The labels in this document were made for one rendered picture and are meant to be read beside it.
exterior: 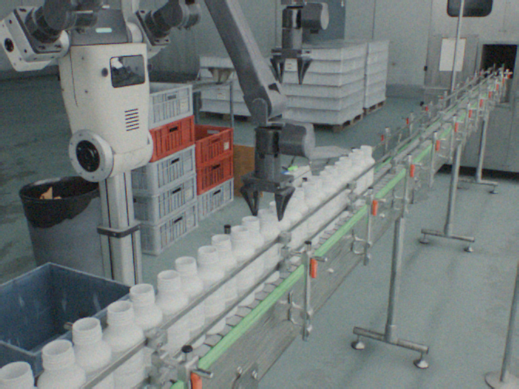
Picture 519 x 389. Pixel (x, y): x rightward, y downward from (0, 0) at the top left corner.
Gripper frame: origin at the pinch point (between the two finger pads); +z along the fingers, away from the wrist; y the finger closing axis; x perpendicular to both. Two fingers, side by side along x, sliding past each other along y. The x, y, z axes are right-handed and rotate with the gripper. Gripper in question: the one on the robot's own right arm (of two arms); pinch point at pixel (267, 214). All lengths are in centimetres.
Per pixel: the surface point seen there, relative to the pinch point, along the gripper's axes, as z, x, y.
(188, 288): 3.2, -31.5, 1.0
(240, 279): 9.1, -14.5, 1.3
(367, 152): 0, 69, 1
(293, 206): 1.0, 10.6, 1.3
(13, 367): 0, -64, -2
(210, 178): 82, 256, -187
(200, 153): 58, 241, -186
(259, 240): 3.3, -6.7, 1.6
